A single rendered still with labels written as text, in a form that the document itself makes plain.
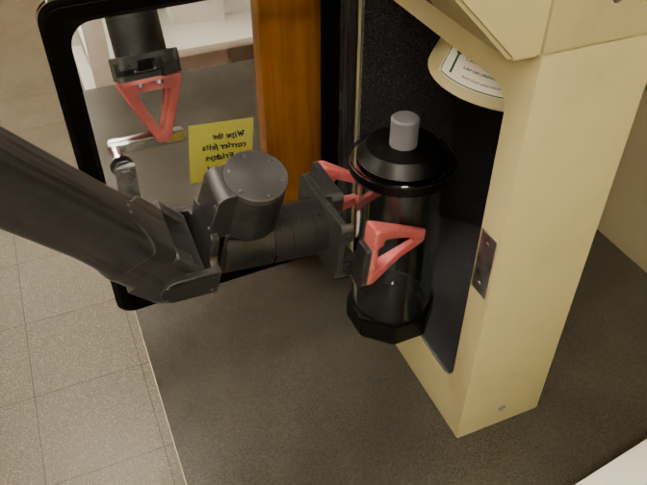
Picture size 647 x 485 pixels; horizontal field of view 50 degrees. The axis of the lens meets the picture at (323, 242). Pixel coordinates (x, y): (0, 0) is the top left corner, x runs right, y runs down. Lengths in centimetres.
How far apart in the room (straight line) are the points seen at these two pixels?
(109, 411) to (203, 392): 122
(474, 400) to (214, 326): 36
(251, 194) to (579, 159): 27
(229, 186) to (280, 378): 35
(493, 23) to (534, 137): 11
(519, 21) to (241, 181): 25
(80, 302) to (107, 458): 62
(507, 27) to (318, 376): 52
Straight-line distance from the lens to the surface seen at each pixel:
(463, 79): 65
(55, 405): 214
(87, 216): 53
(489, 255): 63
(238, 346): 91
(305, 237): 66
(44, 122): 340
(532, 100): 54
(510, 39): 50
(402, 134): 67
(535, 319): 73
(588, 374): 94
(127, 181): 77
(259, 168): 60
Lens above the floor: 163
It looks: 41 degrees down
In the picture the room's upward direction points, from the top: straight up
